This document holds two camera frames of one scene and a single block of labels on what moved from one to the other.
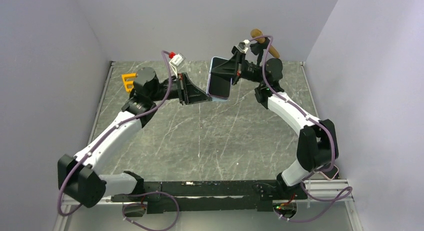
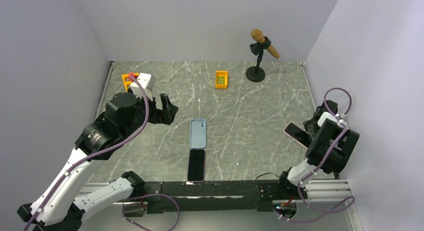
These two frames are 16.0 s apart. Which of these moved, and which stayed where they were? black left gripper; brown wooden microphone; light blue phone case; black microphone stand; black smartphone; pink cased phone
Moved: pink cased phone; black smartphone; black left gripper; light blue phone case
Stayed: black microphone stand; brown wooden microphone
